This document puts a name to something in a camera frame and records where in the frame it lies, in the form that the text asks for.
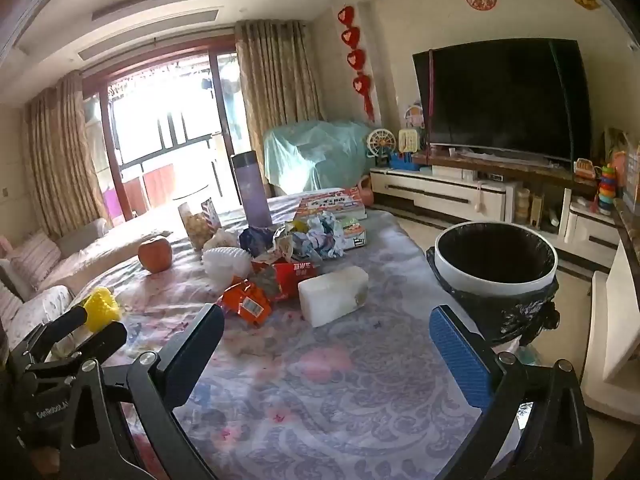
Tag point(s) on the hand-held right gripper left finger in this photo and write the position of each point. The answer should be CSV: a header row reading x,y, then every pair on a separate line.
x,y
192,355

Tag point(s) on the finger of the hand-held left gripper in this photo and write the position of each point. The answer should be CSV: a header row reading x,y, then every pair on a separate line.
x,y
60,321
100,337

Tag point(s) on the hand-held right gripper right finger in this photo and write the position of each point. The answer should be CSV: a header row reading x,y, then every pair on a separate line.
x,y
460,360

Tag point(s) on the yellow bumpy toy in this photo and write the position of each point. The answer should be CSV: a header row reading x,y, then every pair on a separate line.
x,y
102,307

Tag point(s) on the white bin with black bag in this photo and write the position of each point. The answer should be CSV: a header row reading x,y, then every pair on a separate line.
x,y
500,287

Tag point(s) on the drawing paper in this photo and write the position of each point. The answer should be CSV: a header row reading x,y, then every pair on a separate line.
x,y
322,237

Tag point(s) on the pink striped sofa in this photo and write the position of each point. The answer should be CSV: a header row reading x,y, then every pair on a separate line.
x,y
75,255

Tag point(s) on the orange snack wrapper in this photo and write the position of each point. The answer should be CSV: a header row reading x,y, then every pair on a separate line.
x,y
247,300

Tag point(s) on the white ridged plastic cup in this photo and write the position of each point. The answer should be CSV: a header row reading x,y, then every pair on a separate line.
x,y
225,265

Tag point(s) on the red apple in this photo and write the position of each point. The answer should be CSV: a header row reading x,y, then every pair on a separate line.
x,y
155,254

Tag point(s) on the red white carton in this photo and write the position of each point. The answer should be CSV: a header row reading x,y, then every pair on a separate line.
x,y
292,272

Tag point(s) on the clear snack bag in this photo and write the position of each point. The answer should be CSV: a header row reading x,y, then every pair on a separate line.
x,y
197,225

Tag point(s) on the blue crumpled wrapper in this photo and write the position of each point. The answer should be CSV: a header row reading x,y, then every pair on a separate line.
x,y
255,240

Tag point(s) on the white foam block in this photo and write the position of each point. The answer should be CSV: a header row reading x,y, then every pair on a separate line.
x,y
332,290

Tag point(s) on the pink brush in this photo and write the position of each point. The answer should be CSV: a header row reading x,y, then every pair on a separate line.
x,y
481,202

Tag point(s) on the white marble-top cabinet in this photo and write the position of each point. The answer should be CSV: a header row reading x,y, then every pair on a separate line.
x,y
615,320

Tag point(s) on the green white small box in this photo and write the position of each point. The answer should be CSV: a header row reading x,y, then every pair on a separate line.
x,y
355,234

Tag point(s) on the white television cabinet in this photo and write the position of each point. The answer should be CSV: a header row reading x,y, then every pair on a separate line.
x,y
440,195

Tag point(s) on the cream stacked containers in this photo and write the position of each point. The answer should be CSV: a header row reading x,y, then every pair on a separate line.
x,y
522,205

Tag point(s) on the white remote control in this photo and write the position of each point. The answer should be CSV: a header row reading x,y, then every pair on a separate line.
x,y
552,217

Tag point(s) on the small wooden rack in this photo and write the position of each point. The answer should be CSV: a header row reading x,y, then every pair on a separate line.
x,y
536,207

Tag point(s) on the beige patterned curtain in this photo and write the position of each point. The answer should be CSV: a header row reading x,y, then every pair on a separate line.
x,y
60,150
277,90

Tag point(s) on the purple thermos bottle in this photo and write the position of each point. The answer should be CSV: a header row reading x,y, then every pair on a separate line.
x,y
250,190

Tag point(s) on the pink toy kettle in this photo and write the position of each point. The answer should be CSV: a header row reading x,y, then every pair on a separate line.
x,y
366,192

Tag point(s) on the blue toy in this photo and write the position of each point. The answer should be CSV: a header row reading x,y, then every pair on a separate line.
x,y
402,161

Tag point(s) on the red framed glass door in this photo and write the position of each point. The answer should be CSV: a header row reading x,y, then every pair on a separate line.
x,y
165,125

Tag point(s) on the rainbow stacking rings toy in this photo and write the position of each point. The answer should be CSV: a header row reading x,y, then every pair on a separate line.
x,y
606,190

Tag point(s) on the yellow toy phone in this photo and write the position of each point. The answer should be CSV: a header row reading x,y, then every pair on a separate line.
x,y
407,140

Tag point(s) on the orange toy cash register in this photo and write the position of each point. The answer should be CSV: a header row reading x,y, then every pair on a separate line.
x,y
582,167

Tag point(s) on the toy ferris wheel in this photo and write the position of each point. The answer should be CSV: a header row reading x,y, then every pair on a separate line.
x,y
376,142

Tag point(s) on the teal covered armchair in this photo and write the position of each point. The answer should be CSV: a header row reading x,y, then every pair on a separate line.
x,y
315,152

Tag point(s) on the yellow toy box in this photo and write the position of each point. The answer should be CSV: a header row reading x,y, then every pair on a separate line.
x,y
631,170

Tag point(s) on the black flat television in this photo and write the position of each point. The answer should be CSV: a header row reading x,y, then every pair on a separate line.
x,y
500,95

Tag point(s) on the beige plastic bag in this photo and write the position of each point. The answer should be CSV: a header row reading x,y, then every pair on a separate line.
x,y
615,141

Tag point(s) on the red heart hanging decoration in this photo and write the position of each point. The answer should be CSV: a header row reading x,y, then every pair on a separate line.
x,y
357,60

